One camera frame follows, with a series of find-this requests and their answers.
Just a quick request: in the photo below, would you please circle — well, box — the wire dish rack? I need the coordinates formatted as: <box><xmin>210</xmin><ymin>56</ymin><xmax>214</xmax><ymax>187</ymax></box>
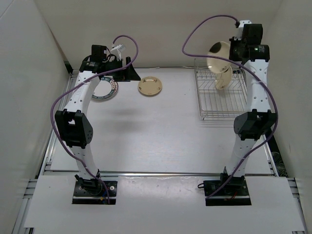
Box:
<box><xmin>194</xmin><ymin>58</ymin><xmax>247</xmax><ymax>121</ymax></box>

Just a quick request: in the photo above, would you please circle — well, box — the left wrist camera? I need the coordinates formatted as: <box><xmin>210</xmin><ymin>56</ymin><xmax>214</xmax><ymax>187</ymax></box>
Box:
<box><xmin>110</xmin><ymin>44</ymin><xmax>126</xmax><ymax>60</ymax></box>

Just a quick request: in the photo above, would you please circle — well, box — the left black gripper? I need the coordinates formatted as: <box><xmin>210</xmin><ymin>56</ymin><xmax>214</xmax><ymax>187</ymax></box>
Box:
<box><xmin>102</xmin><ymin>57</ymin><xmax>140</xmax><ymax>82</ymax></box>

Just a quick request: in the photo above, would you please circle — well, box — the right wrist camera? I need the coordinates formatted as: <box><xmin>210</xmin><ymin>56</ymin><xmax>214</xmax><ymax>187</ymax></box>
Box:
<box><xmin>234</xmin><ymin>20</ymin><xmax>252</xmax><ymax>40</ymax></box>

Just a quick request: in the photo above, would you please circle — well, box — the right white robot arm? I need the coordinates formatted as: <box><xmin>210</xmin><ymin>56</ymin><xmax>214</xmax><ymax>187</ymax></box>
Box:
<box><xmin>219</xmin><ymin>20</ymin><xmax>278</xmax><ymax>195</ymax></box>

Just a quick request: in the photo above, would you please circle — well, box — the blue rimmed white plate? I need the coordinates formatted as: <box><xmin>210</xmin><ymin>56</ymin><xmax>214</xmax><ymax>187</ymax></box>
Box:
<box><xmin>92</xmin><ymin>77</ymin><xmax>118</xmax><ymax>101</ymax></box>

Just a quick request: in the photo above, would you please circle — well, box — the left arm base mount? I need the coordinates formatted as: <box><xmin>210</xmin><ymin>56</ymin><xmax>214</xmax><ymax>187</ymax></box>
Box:
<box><xmin>72</xmin><ymin>175</ymin><xmax>117</xmax><ymax>205</ymax></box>

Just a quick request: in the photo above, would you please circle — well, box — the cream floral plate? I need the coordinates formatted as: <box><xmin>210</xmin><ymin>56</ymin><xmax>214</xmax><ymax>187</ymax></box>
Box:
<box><xmin>206</xmin><ymin>41</ymin><xmax>230</xmax><ymax>74</ymax></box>
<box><xmin>215</xmin><ymin>67</ymin><xmax>232</xmax><ymax>90</ymax></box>
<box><xmin>138</xmin><ymin>76</ymin><xmax>163</xmax><ymax>96</ymax></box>

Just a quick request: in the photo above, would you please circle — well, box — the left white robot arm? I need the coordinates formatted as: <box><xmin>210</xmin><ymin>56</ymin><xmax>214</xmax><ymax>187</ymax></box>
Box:
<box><xmin>55</xmin><ymin>44</ymin><xmax>140</xmax><ymax>196</ymax></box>

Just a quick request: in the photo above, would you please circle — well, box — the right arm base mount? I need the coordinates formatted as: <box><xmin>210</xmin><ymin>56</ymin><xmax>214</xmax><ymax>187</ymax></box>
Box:
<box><xmin>197</xmin><ymin>173</ymin><xmax>252</xmax><ymax>206</ymax></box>

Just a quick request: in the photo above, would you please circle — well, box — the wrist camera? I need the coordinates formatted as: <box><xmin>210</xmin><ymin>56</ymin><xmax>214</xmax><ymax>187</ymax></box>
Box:
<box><xmin>234</xmin><ymin>20</ymin><xmax>252</xmax><ymax>40</ymax></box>
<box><xmin>110</xmin><ymin>44</ymin><xmax>126</xmax><ymax>60</ymax></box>

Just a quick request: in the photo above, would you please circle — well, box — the orange sun pattern plate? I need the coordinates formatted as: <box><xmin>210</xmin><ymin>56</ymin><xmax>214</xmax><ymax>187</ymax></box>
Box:
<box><xmin>92</xmin><ymin>89</ymin><xmax>111</xmax><ymax>99</ymax></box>

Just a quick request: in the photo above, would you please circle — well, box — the aluminium front rail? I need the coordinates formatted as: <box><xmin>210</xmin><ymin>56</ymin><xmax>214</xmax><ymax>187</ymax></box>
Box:
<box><xmin>41</xmin><ymin>171</ymin><xmax>273</xmax><ymax>176</ymax></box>

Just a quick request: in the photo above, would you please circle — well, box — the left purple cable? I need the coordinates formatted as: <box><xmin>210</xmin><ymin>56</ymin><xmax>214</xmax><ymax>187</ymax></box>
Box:
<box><xmin>50</xmin><ymin>35</ymin><xmax>139</xmax><ymax>204</ymax></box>

